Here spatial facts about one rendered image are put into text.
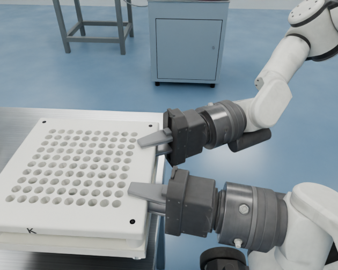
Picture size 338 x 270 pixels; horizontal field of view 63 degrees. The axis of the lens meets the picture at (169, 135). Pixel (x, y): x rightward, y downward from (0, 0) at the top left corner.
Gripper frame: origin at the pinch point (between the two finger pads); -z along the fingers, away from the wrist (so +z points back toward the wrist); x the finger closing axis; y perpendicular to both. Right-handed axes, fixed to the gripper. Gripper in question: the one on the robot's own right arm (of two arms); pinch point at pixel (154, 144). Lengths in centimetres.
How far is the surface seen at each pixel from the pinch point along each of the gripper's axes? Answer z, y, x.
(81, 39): 44, 277, 83
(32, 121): -19.6, 35.2, 12.0
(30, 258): -25.1, -4.7, 11.4
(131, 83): 65, 186, 97
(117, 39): 78, 256, 81
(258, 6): 349, 323, 89
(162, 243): 11, 17, 72
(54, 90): -1, 207, 99
